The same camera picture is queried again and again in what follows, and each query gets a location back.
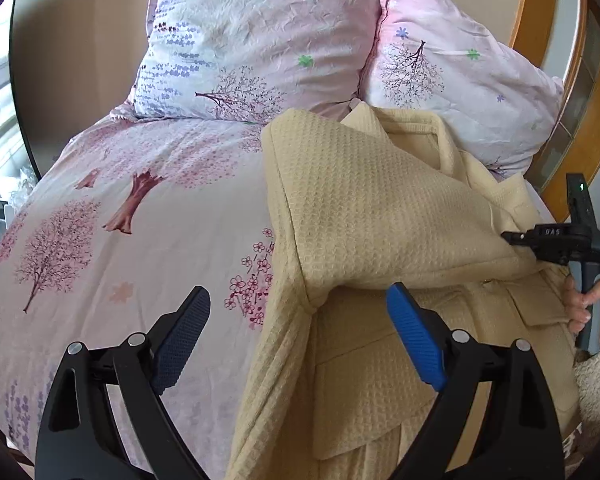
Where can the window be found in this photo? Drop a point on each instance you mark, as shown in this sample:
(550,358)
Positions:
(0,135)

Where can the tree print pillow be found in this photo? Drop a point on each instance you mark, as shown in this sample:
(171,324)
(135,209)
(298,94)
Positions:
(460,80)
(260,35)

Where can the curved wooden bed frame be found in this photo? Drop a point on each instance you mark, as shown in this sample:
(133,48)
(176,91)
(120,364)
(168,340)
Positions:
(527,5)

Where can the tree print bed sheet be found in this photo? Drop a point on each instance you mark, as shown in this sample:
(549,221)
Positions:
(130,260)

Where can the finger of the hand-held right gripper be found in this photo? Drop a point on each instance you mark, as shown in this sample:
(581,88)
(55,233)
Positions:
(515,238)

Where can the yellow waffle bathrobe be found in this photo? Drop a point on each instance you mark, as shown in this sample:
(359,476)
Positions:
(370,200)

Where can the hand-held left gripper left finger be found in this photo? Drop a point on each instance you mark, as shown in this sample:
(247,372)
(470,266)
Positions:
(185,330)

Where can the person's right hand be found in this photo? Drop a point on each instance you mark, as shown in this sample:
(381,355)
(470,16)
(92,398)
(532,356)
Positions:
(580,305)

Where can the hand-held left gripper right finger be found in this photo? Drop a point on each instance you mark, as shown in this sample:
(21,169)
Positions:
(415,335)

